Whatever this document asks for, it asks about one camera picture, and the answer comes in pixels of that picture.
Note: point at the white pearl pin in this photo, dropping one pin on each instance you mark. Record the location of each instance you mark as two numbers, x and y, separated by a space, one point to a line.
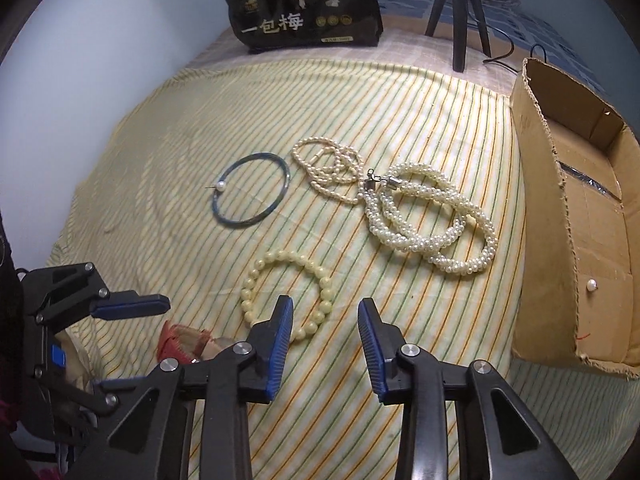
218 186

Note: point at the blue-green bangle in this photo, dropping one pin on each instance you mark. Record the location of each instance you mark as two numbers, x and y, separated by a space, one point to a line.
287 182

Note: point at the yellow striped cloth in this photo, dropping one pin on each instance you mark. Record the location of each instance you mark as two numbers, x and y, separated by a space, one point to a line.
175 125

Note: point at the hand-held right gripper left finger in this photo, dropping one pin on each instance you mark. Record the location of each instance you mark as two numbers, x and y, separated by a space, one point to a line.
280 340

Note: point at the cardboard box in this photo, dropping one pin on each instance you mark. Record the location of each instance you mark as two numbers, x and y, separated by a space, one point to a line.
540 235

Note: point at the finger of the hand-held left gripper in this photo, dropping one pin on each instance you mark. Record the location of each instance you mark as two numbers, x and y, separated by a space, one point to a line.
135 305
102 399

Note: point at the black printed snack bag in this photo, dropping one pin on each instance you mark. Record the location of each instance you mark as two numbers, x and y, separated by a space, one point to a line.
300 5

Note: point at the loose white pearl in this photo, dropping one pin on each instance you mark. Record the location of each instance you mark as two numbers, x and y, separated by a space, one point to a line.
591 286

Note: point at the beige checked bed sheet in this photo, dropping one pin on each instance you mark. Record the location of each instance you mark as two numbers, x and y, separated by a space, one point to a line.
400 45

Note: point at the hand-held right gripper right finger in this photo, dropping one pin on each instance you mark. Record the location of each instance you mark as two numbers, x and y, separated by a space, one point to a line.
372 345

